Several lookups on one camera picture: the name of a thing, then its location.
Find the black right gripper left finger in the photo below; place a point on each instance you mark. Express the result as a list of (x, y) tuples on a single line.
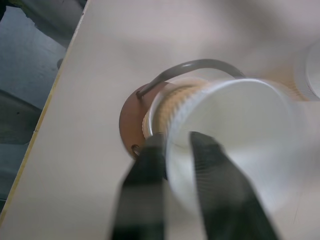
[(140, 185)]

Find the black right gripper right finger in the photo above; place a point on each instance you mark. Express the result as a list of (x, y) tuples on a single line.
[(220, 185)]

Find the white ribbed paper cup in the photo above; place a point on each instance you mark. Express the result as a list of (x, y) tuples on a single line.
[(250, 120), (160, 110), (306, 75)]

